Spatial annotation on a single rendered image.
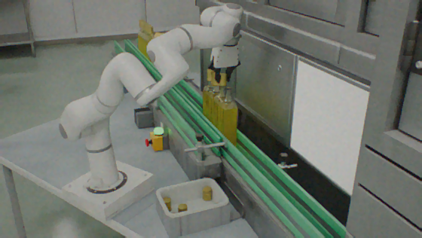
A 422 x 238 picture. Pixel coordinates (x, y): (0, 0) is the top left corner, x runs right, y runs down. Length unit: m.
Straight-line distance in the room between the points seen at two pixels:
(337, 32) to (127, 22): 6.42
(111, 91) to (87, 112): 0.12
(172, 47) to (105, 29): 6.22
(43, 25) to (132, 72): 6.13
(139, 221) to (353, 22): 0.95
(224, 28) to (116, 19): 6.17
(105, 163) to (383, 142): 1.13
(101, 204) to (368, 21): 1.03
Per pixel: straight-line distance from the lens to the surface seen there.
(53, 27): 7.36
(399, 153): 0.58
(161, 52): 1.23
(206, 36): 1.32
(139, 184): 1.58
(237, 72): 1.77
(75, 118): 1.35
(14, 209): 2.37
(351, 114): 1.19
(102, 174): 1.57
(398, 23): 0.56
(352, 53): 1.17
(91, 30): 7.42
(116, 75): 1.27
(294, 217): 1.22
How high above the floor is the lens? 1.67
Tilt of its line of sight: 24 degrees down
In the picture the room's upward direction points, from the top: straight up
